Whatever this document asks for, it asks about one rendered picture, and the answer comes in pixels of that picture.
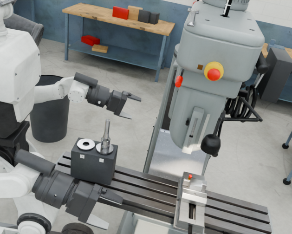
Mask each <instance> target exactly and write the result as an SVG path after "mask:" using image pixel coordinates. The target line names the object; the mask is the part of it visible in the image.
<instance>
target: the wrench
mask: <svg viewBox="0 0 292 234"><path fill-rule="evenodd" d="M188 12H190V15H189V19H188V23H187V26H191V27H194V24H195V16H196V14H199V10H196V11H194V10H191V8H188Z"/></svg>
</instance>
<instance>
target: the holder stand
mask: <svg viewBox="0 0 292 234"><path fill-rule="evenodd" d="M100 146H101V142H99V141H94V140H90V139H85V138H80V137H79V138H78V139H77V141H76V143H75V144H74V146H73V148H72V150H71V176H72V177H74V178H77V179H81V180H86V181H90V182H97V183H101V184H106V185H110V184H111V181H112V178H113V175H114V172H115V166H116V159H117V150H118V145H114V144H110V148H109V150H102V149H101V148H100Z"/></svg>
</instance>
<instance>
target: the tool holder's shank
mask: <svg viewBox="0 0 292 234"><path fill-rule="evenodd" d="M109 130H110V119H106V120H105V127H104V135H103V138H104V139H105V140H107V139H108V138H109Z"/></svg>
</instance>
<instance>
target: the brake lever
mask: <svg viewBox="0 0 292 234"><path fill-rule="evenodd" d="M183 72H184V69H183V68H182V69H181V71H180V74H179V76H178V77H177V78H176V82H175V86H176V87H180V86H181V84H182V82H183V77H182V76H183Z"/></svg>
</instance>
